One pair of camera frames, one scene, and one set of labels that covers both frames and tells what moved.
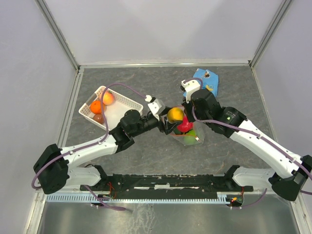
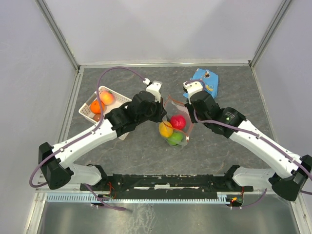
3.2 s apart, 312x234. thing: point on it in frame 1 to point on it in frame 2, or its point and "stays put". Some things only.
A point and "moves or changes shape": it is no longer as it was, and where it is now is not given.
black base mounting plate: x=167 y=183 stays put
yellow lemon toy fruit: x=175 y=114 moves or changes shape
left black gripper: x=166 y=127 to x=161 y=111
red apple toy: x=185 y=126 to x=178 y=122
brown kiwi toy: x=99 y=118 stays put
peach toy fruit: x=108 y=98 stays put
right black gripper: x=187 y=106 stays put
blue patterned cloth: x=210 y=80 stays put
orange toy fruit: x=95 y=107 stays put
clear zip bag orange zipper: x=195 y=137 to x=176 y=126
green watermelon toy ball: x=189 y=138 to x=176 y=138
